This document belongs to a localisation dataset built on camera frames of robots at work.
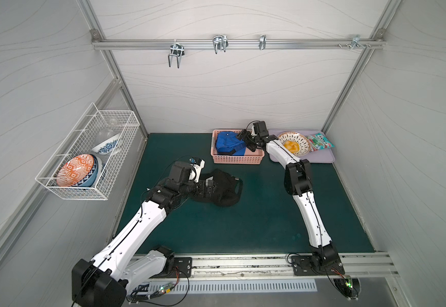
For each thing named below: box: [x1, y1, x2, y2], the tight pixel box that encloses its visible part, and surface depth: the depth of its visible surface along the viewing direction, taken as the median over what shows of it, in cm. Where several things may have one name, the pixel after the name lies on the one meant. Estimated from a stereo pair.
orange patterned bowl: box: [56, 154, 94, 187], surface depth 61 cm
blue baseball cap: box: [215, 131, 247, 157], surface depth 110 cm
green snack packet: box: [306, 133, 336, 152], surface depth 117 cm
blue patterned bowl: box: [91, 133, 121, 156], surface depth 66 cm
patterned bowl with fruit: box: [277, 131, 312, 157], surface depth 117 cm
